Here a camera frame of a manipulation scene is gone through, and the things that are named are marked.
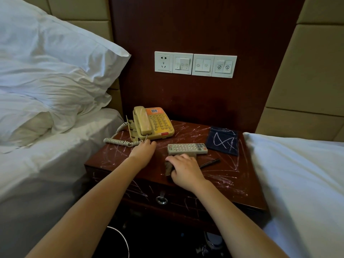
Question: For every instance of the person's right forearm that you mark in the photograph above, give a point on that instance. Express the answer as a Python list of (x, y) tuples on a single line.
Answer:
[(236, 225)]

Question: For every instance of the dark blue scribbled pouch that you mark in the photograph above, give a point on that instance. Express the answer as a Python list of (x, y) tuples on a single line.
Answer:
[(223, 142)]

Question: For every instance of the person's right hand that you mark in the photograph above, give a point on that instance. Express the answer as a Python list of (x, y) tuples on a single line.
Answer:
[(188, 171)]

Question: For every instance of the smooth white pillow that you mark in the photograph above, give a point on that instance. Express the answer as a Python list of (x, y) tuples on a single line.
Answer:
[(53, 51)]

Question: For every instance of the crumpled white pillow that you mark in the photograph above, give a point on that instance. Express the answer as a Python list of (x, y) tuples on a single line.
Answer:
[(27, 118)]

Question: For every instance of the white bed sheet mattress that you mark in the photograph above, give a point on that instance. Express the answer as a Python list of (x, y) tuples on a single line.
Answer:
[(53, 171)]

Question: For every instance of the white bed cover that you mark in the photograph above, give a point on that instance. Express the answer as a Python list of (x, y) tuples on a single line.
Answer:
[(301, 185)]

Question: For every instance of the white remote control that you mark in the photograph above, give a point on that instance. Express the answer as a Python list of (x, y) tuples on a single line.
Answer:
[(188, 148)]

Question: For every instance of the black metal-rimmed trash bin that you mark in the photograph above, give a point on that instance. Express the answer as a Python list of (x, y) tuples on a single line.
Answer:
[(115, 244)]

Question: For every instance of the beige padded headboard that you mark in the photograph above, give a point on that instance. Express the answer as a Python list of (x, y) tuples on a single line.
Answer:
[(309, 77)]

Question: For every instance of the white four-button switch panel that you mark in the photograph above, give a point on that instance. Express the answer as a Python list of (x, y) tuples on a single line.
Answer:
[(215, 65)]

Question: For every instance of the black pen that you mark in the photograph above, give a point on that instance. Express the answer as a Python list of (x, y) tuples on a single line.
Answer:
[(212, 162)]

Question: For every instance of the dark wooden nightstand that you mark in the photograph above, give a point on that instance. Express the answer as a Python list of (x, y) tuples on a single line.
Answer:
[(150, 171)]

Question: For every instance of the brown cleaning cloth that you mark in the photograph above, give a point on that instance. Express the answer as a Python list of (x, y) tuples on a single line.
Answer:
[(168, 169)]

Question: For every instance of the person's left forearm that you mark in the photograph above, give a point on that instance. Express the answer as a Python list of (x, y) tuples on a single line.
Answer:
[(88, 212)]

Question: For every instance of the white socket and switch panel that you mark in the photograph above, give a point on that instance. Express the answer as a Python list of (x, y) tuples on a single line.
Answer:
[(164, 63)]

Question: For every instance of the person's left hand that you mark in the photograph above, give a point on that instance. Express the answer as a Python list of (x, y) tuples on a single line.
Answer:
[(142, 154)]

